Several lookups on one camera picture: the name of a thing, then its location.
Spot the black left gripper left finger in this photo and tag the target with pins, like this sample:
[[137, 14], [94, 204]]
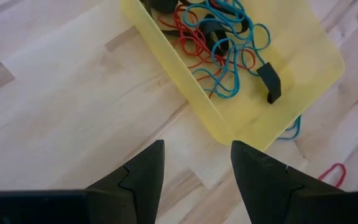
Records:
[[135, 193]]

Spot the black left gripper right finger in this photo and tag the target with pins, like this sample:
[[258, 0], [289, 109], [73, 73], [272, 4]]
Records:
[[266, 193]]

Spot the blue rubber band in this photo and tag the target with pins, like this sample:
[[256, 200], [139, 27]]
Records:
[[297, 127], [184, 19], [225, 97]]

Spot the red rubber band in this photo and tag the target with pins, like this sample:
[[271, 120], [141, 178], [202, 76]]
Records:
[[250, 63], [179, 31], [344, 174]]

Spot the yellow translucent plastic bin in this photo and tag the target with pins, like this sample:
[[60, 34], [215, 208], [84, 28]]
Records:
[[291, 102]]

